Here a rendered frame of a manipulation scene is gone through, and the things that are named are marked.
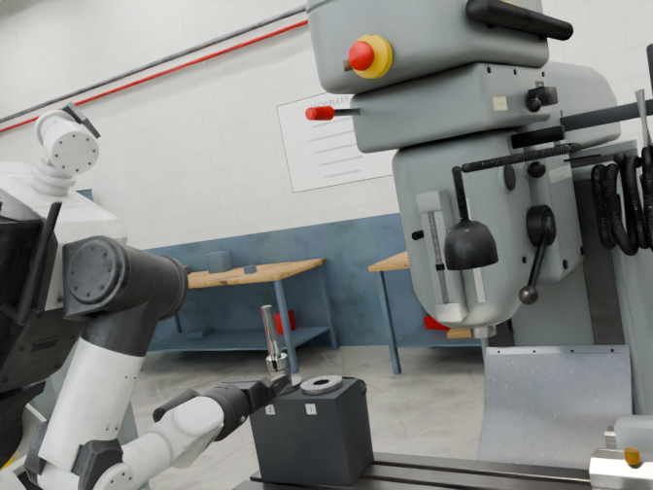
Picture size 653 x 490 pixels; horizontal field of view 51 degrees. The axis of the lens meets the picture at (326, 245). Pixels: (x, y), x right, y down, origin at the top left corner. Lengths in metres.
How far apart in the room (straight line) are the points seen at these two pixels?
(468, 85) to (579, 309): 0.69
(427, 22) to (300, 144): 5.57
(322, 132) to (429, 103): 5.31
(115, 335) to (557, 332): 1.01
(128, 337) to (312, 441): 0.62
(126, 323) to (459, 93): 0.58
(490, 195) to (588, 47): 4.38
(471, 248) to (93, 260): 0.49
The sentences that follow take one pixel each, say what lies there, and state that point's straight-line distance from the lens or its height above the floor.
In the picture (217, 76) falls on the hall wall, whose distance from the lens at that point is 7.15.
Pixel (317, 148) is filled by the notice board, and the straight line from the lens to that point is 6.42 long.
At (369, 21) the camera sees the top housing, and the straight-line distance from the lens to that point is 1.03.
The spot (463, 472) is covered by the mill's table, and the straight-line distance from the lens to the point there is 1.47.
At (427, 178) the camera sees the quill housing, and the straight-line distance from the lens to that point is 1.14.
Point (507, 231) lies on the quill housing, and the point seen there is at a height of 1.46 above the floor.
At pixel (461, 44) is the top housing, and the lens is 1.00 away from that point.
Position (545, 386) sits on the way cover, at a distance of 1.61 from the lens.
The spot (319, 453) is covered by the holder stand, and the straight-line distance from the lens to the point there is 1.46.
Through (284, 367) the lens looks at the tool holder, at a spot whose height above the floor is 1.22.
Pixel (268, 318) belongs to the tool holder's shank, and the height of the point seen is 1.33.
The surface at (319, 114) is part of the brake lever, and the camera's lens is 1.04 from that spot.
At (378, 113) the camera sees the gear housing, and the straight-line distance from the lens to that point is 1.13.
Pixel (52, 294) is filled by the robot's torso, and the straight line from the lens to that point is 1.01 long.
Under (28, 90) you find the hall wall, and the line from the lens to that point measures 9.54.
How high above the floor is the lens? 1.60
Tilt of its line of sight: 5 degrees down
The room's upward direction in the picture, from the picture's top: 11 degrees counter-clockwise
